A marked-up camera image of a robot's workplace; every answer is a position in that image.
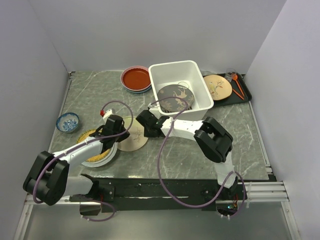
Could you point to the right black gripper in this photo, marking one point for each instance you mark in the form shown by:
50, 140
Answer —
147, 134

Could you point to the blue white small bowl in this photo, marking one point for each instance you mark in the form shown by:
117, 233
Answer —
67, 122

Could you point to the red round plate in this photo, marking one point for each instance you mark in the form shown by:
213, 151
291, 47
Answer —
136, 79

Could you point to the round bamboo mat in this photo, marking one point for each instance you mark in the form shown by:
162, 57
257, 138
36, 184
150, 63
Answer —
86, 135

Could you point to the aluminium rail frame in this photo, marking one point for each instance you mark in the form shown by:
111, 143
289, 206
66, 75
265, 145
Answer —
255, 192

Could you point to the beige bird pattern plate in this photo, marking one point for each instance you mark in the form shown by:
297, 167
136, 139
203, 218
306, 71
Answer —
218, 87

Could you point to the black tray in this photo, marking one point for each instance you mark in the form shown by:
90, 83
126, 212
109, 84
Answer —
234, 99

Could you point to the clear plastic cup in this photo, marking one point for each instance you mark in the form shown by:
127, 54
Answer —
230, 75

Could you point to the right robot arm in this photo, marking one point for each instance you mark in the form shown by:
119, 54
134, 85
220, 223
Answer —
215, 142

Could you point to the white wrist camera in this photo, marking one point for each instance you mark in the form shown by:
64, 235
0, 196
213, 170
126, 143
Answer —
152, 108
107, 113

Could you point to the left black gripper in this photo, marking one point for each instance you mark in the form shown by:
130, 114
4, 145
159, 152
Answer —
123, 128

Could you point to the orange plastic fork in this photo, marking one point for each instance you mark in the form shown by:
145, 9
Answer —
239, 95

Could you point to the white plastic bin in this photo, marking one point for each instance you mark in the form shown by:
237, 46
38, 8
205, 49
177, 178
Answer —
187, 74

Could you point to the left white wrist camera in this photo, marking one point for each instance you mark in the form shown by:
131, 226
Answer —
107, 113

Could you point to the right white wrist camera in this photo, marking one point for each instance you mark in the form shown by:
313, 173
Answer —
152, 108

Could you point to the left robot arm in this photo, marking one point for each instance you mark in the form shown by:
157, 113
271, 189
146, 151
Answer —
48, 179

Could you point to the orange plastic spoon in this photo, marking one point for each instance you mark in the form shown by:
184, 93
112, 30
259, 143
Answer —
237, 83

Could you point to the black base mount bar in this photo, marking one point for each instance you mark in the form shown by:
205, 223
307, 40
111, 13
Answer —
135, 194

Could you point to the white plate under mat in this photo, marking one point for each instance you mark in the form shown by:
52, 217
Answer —
103, 162

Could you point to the cream floral plate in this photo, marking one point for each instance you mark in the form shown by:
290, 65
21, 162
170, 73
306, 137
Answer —
136, 139

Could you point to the grey deer pattern plate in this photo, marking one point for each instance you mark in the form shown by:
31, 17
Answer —
174, 98

